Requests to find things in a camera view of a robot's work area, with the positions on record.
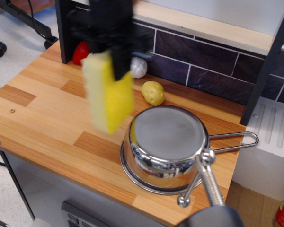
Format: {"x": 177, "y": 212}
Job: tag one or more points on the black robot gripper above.
{"x": 108, "y": 24}

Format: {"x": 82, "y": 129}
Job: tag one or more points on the yellow sponge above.
{"x": 111, "y": 101}

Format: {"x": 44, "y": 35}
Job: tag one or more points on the stainless steel pot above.
{"x": 160, "y": 145}

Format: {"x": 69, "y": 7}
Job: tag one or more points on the white toy garlic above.
{"x": 138, "y": 67}

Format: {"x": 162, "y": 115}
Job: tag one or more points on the red toy pepper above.
{"x": 81, "y": 52}

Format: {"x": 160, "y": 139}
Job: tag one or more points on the yellow toy potato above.
{"x": 153, "y": 92}

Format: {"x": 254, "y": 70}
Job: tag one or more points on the light wooden shelf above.
{"x": 201, "y": 27}

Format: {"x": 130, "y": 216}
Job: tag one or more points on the black stand base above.
{"x": 24, "y": 11}

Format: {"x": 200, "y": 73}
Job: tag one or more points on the metal clamp screw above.
{"x": 205, "y": 174}

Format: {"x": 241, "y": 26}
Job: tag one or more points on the grey oven control panel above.
{"x": 74, "y": 217}

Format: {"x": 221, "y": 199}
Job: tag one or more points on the white toy sink drainer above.
{"x": 261, "y": 168}

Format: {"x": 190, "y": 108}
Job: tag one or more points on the black clamp body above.
{"x": 214, "y": 216}

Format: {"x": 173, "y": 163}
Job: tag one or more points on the black shelf post left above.
{"x": 68, "y": 42}

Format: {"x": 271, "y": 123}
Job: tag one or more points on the black shelf post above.
{"x": 264, "y": 74}
{"x": 68, "y": 42}

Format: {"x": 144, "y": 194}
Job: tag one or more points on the black shelf post right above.
{"x": 264, "y": 74}

